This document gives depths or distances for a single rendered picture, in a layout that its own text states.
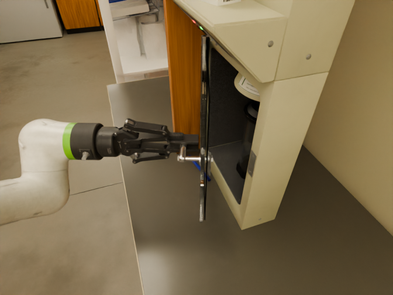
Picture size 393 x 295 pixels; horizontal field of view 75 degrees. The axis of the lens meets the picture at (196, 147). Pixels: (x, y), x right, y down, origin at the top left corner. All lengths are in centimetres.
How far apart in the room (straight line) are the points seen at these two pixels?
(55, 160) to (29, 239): 149
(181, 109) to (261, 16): 52
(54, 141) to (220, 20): 46
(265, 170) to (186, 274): 33
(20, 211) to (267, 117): 54
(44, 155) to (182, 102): 43
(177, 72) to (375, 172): 67
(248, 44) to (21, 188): 54
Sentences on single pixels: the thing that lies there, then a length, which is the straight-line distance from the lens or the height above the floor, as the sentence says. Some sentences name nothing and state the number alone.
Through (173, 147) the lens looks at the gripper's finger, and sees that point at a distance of 63.
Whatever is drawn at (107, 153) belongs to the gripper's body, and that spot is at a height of 120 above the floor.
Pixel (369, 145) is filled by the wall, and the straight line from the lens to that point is 93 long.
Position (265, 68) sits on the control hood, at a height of 144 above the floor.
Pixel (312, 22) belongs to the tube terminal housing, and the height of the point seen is 150.
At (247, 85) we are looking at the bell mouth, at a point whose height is 134.
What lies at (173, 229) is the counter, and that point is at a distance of 78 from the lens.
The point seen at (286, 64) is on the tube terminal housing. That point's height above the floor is 144.
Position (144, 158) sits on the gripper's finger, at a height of 116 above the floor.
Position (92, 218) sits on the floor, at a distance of 206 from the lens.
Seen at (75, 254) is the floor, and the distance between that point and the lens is 195.
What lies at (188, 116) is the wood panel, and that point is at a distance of 89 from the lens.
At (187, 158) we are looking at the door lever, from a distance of 59.
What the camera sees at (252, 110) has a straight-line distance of 67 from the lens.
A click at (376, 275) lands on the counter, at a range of 86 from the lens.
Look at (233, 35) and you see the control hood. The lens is 39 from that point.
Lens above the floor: 162
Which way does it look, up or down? 42 degrees down
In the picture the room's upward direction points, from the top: straight up
